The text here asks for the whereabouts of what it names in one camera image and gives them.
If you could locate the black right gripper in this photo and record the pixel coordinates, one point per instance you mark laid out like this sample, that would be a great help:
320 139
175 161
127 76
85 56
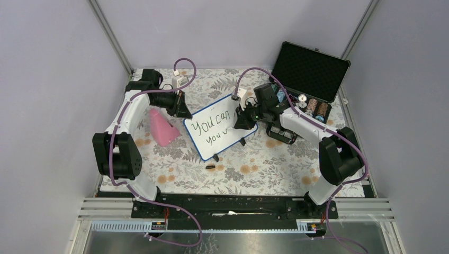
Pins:
243 122

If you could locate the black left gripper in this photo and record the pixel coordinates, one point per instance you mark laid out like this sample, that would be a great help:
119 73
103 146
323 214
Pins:
179 108

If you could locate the blue framed whiteboard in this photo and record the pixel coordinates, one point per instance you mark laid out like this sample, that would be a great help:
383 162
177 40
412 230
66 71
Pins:
207 128

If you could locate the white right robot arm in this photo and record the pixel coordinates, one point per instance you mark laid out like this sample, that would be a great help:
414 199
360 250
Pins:
339 153

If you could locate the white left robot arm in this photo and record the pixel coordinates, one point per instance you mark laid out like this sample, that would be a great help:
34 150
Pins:
116 153

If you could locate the pink triangular box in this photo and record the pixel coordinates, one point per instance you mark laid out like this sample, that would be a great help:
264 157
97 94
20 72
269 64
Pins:
162 131

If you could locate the blue white poker chip stack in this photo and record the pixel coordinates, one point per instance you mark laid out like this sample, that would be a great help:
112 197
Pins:
280 95

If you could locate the floral patterned table mat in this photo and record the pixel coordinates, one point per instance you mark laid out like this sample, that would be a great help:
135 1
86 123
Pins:
264 166

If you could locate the black poker chip case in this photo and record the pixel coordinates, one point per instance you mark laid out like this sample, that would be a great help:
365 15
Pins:
310 78

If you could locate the left base wiring connector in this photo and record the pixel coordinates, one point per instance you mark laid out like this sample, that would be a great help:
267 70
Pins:
160 226

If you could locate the base wiring connector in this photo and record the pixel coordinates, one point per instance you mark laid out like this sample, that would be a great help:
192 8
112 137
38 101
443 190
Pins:
318 229
160 226

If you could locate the right base wiring connector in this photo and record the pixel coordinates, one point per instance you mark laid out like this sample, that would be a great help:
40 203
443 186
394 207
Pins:
318 229

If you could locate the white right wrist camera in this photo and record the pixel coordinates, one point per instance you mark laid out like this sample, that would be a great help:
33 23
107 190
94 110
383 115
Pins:
240 95

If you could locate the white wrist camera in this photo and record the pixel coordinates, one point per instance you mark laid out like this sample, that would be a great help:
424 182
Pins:
179 80
240 95

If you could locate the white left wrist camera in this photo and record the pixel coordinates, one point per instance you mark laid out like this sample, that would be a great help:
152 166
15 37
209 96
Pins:
179 80

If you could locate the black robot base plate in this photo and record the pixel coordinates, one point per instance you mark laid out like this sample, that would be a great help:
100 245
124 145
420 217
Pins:
231 212

